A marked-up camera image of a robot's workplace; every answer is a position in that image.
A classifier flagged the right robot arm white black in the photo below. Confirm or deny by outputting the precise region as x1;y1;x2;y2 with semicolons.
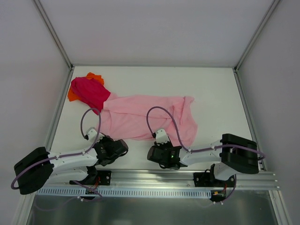
147;134;264;186

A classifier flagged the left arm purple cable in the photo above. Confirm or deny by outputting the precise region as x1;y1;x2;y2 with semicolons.
11;107;104;202

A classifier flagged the orange folded t shirt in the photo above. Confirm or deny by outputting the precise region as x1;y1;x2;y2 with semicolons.
67;72;105;102

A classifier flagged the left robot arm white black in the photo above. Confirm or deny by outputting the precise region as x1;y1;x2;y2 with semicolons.
11;136;128;195

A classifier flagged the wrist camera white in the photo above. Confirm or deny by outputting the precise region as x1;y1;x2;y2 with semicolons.
84;127;97;142
153;129;170;144

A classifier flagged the aluminium frame post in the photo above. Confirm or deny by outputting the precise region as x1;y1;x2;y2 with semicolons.
32;0;73;70
233;0;281;71

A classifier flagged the aluminium mounting rail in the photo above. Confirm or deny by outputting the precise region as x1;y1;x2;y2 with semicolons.
46;169;281;190

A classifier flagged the light pink t shirt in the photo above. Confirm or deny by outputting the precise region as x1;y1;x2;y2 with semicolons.
100;95;198;146

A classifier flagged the right aluminium frame post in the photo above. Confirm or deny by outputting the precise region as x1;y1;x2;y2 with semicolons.
233;0;281;71

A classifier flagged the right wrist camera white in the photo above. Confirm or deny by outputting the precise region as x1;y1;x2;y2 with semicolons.
153;129;170;144

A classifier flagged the left aluminium frame post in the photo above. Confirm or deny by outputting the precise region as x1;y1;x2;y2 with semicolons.
32;0;73;70

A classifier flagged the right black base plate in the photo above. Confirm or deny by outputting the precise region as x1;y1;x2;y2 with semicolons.
193;172;235;188

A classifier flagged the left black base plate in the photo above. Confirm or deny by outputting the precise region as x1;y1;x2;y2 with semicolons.
78;170;112;187

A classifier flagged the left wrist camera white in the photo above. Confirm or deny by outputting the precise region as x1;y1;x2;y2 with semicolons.
84;127;97;142

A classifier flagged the white slotted cable duct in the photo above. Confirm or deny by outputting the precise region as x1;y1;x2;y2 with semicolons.
37;187;211;199

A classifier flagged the magenta folded t shirt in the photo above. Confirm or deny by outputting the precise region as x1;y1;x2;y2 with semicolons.
71;77;111;115

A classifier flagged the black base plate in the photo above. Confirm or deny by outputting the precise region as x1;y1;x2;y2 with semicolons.
193;172;235;188
78;170;112;187

